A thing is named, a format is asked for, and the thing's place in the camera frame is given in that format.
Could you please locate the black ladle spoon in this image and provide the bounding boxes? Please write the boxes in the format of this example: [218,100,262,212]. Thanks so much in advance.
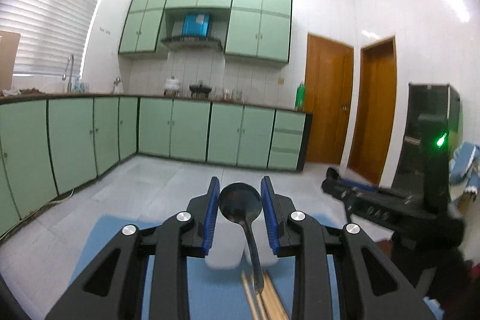
[219,182,264,295]

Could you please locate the green lower kitchen cabinets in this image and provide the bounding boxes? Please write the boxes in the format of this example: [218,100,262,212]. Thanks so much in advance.
[1,95,312,233]

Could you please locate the green kitchen cabinets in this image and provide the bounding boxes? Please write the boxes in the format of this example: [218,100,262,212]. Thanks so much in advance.
[1,95,312,233]
[118,0,293,64]

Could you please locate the green upper kitchen cabinets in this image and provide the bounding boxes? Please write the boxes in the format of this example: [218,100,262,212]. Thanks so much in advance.
[118,0,293,64]

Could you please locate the blue white cloth pile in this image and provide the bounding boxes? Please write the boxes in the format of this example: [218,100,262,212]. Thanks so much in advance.
[449,142,479,197]

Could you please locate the blue table mat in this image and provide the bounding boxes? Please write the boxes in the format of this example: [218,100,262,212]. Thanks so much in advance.
[69,214,343,320]

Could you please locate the black glass cabinet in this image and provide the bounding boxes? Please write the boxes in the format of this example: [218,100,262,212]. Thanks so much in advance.
[392,84,461,200]

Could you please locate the left white plastic cup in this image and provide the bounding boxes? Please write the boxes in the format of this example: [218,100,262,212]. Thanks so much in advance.
[205,215,246,270]

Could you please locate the white plastic cup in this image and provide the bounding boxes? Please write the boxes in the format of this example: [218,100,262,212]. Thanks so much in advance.
[251,214,278,268]
[205,215,246,270]

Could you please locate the right white plastic cup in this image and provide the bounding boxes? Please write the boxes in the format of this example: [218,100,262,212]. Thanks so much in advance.
[251,214,278,268]

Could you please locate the right wooden door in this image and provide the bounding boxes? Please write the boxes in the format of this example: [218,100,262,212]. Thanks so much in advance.
[347,37,397,184]

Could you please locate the wooden door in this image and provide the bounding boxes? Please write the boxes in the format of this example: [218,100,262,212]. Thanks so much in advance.
[304,34,354,165]
[347,37,397,184]

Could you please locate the wooden chopstick bundle piece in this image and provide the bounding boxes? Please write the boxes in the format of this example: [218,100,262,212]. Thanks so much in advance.
[241,271,264,320]

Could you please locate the green bottle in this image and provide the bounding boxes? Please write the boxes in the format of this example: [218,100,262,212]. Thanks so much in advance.
[295,82,306,110]

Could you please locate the left wooden door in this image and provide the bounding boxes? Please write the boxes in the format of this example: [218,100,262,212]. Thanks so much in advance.
[304,34,354,165]

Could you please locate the white pot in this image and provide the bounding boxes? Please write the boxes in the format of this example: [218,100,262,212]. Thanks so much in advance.
[163,76,182,97]

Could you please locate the black wok on stove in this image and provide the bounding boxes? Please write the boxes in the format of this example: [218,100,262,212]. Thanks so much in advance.
[189,81,212,98]

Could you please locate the chrome sink faucet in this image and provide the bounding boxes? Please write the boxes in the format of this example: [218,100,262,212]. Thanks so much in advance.
[62,54,75,93]

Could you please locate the brown cardboard board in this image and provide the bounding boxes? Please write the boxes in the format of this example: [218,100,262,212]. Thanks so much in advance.
[0,31,20,90]

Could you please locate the range hood blue film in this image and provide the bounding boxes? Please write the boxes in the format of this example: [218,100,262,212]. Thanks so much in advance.
[159,13,228,52]

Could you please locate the white window blind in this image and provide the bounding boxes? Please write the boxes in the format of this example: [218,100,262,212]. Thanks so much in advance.
[1,0,99,76]

